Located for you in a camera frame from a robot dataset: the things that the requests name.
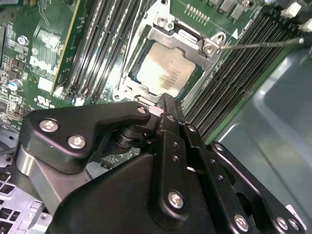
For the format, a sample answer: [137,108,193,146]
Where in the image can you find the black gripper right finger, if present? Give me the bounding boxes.
[181,123,306,234]

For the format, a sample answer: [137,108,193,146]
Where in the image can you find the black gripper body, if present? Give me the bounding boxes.
[48,155,232,234]

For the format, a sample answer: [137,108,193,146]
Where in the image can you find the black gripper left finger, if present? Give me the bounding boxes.
[12,94,193,221]

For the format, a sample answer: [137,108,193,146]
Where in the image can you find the thin metal locking lever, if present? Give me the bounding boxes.
[219,37,305,51]
[116,0,149,91]

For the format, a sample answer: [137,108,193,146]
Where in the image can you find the silver CPU green edge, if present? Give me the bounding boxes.
[133,45,197,98]

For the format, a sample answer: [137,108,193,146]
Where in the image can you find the metal socket cover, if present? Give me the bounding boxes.
[113,24,220,105]

